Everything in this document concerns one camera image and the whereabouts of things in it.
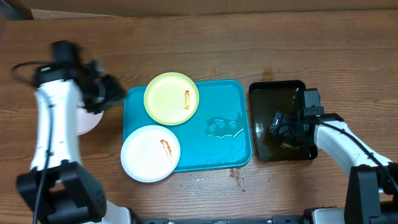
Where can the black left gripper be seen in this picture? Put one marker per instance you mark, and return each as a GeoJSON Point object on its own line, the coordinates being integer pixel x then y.
{"type": "Point", "coordinates": [115, 93]}

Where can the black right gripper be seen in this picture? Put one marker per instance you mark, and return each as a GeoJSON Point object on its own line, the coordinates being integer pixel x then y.
{"type": "Point", "coordinates": [286, 132]}

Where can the green yellow scrub sponge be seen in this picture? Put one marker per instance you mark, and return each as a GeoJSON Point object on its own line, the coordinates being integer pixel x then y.
{"type": "Point", "coordinates": [286, 145]}

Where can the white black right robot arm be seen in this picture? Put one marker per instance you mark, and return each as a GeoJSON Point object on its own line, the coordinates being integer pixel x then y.
{"type": "Point", "coordinates": [371, 196]}

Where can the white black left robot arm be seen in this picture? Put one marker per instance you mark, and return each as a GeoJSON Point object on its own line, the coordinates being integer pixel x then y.
{"type": "Point", "coordinates": [58, 189]}

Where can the black tray with water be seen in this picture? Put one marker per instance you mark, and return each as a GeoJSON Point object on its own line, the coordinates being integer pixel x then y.
{"type": "Point", "coordinates": [266, 98]}

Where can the teal plastic serving tray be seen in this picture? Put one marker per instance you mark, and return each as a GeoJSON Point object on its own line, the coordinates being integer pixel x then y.
{"type": "Point", "coordinates": [218, 134]}

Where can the yellow-green plastic plate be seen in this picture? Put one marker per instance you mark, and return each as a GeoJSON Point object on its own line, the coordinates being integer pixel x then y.
{"type": "Point", "coordinates": [171, 98]}

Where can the white plate with sauce streak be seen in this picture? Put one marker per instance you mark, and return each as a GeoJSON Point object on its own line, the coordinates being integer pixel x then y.
{"type": "Point", "coordinates": [150, 153]}

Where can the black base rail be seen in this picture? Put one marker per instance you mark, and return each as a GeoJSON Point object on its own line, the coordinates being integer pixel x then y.
{"type": "Point", "coordinates": [224, 220]}

